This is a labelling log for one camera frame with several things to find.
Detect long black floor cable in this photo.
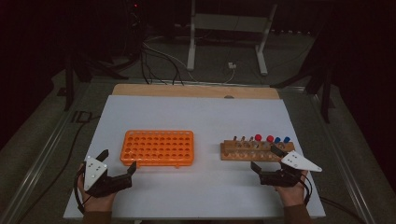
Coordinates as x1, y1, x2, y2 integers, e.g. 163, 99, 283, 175
319, 196, 367, 224
17, 115, 102, 224

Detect black floor stand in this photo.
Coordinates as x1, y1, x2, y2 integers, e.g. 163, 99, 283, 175
63, 50, 129, 112
270, 29, 336, 124

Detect right hand-held gripper black cable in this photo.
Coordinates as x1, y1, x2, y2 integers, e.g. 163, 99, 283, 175
298, 173, 314, 207

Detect dark equipment tower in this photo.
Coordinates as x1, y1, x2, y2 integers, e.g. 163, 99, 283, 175
123, 0, 148, 62

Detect person's right hand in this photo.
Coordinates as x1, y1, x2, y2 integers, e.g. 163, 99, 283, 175
275, 169, 309, 208

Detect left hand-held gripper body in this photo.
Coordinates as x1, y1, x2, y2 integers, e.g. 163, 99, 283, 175
83, 155, 134, 199

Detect white floor cable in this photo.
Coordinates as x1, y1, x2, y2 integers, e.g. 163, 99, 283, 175
143, 41, 237, 85

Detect white metal stand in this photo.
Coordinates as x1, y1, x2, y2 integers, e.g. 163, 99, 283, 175
186, 0, 278, 77

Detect orange plastic tube rack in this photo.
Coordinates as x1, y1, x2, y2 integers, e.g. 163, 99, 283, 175
120, 130, 195, 169

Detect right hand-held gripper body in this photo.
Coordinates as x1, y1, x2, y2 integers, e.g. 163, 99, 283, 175
260, 149, 323, 188

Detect white table mat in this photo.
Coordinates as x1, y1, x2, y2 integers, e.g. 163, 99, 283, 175
63, 94, 327, 220

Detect wooden tube rack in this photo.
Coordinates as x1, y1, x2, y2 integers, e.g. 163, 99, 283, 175
219, 135, 296, 162

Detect black floor cable bundle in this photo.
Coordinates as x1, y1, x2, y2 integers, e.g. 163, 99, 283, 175
139, 40, 185, 87

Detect left hand-held gripper black cable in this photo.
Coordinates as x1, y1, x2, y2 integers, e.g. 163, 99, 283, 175
73, 163, 87, 215

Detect person's left hand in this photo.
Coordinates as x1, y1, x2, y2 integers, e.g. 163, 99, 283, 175
77, 169, 118, 214

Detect hand-held gripper black cable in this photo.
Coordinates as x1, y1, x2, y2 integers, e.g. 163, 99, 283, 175
73, 163, 87, 215
298, 173, 314, 207

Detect aluminium floor rail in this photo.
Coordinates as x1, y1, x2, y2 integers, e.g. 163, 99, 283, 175
0, 81, 92, 224
306, 88, 378, 224

